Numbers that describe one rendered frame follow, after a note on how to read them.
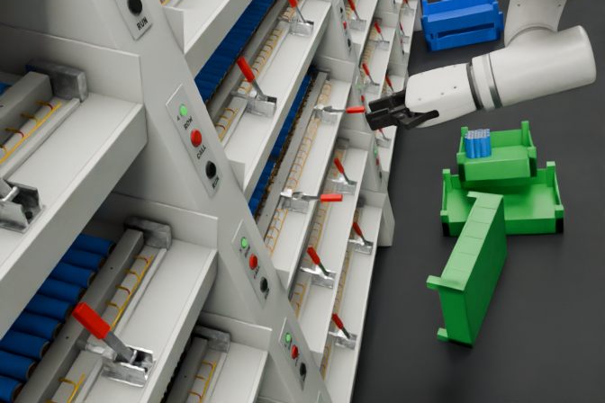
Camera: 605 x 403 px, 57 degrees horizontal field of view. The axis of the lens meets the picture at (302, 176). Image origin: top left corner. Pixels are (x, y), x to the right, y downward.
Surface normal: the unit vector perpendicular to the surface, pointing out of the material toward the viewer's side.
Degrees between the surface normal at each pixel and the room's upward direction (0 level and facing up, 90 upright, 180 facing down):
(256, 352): 22
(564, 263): 0
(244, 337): 90
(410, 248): 0
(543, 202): 0
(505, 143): 70
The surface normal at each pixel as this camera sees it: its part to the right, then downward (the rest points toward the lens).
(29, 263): 0.97, 0.23
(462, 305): -0.49, 0.62
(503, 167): -0.29, 0.33
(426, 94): -0.43, -0.71
